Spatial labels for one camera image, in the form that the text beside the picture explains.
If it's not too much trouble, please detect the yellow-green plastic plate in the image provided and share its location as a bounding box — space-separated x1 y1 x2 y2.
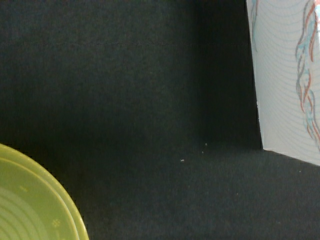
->
0 144 89 240

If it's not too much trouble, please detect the black tablecloth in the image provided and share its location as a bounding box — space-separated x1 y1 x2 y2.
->
0 0 320 240

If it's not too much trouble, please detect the white patterned tissue box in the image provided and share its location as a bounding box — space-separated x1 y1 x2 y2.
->
246 0 320 165

